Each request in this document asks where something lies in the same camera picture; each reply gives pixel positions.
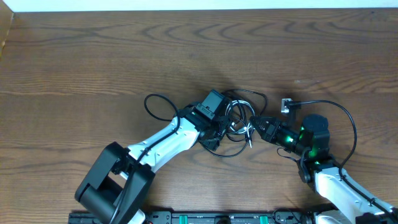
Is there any black USB cable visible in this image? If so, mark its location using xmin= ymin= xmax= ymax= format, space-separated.
xmin=198 ymin=88 xmax=269 ymax=158

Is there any wooden side panel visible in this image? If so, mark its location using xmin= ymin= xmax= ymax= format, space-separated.
xmin=0 ymin=0 xmax=14 ymax=55

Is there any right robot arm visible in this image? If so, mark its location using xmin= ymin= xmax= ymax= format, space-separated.
xmin=250 ymin=114 xmax=397 ymax=223

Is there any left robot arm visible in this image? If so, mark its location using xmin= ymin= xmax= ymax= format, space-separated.
xmin=75 ymin=90 xmax=231 ymax=223

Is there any right camera black cable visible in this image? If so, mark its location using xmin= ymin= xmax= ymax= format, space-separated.
xmin=285 ymin=99 xmax=396 ymax=218

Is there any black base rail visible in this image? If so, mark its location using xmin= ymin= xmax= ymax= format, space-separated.
xmin=67 ymin=203 xmax=336 ymax=224

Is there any white USB cable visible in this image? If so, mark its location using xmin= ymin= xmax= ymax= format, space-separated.
xmin=224 ymin=99 xmax=256 ymax=149

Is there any left camera black cable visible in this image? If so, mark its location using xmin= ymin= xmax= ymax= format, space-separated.
xmin=108 ymin=93 xmax=184 ymax=224

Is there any camera black cable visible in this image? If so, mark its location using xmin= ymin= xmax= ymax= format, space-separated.
xmin=285 ymin=99 xmax=396 ymax=218
xmin=108 ymin=93 xmax=184 ymax=224

